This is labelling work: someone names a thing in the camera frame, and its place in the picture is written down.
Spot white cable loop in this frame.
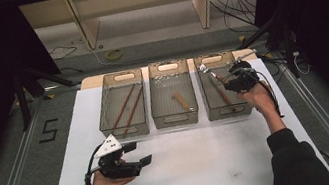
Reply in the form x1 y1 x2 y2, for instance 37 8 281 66
292 49 313 78

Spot black metal stand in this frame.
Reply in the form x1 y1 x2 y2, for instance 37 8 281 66
231 13 303 89

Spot fork with wooden handle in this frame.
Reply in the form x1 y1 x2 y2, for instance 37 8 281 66
197 59 231 89

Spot person's right hand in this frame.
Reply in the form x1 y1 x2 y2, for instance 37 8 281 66
235 79 281 121

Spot yellow tape roll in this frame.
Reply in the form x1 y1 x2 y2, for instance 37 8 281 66
104 47 125 63

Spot right hand-held gripper black cable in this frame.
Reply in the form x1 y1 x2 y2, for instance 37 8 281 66
251 65 286 122

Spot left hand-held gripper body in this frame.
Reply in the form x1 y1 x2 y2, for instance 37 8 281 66
91 130 145 183

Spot brown wooden chopstick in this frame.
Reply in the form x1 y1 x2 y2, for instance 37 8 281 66
106 83 143 129
115 86 151 137

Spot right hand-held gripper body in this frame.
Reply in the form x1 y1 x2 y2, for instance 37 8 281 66
225 49 264 94

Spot light wooden desk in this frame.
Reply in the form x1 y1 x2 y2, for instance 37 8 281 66
16 0 275 62

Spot white table sheet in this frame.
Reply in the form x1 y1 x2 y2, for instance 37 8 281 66
30 48 329 185

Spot left hand-held gripper black cable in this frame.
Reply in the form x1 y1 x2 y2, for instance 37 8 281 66
78 145 109 185

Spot black tripod stand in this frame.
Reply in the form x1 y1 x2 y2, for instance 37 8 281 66
11 58 87 133

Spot thin white floor cable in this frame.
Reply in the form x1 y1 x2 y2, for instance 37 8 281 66
84 31 148 73

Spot grey translucent plastic bin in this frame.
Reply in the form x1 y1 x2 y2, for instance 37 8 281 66
143 57 202 132
192 47 259 123
90 67 153 144

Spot hand-held gripper black cable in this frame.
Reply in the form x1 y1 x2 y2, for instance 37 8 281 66
78 145 109 185
251 65 286 122

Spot thin black floor cable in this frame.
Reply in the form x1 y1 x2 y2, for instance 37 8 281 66
47 42 80 63

